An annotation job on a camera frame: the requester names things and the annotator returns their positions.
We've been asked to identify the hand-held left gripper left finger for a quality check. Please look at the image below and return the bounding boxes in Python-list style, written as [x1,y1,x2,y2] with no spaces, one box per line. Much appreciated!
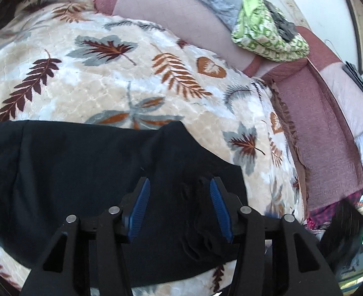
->
[19,177,151,296]

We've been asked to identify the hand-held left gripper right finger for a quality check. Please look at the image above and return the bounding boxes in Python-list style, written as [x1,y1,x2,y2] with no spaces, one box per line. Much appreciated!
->
[209,177,344,296]

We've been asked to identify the black pants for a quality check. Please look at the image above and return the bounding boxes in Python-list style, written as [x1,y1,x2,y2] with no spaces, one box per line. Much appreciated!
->
[0,120,250,288]

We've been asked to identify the red plaid cloth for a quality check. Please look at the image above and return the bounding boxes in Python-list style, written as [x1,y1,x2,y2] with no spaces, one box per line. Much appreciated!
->
[306,189,363,233]

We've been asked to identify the leaf print fleece blanket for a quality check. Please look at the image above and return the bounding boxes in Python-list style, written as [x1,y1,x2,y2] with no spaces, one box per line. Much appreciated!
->
[0,0,307,296]

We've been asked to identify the black pouch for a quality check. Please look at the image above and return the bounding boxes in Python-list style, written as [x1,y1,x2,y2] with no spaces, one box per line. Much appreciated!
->
[342,61,363,97]

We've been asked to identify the green patterned cloth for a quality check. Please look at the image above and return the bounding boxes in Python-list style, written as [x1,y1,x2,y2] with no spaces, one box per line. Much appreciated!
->
[231,0,311,63]

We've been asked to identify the dark grey cloth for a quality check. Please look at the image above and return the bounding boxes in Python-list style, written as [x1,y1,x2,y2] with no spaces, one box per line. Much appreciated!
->
[262,0,297,42]

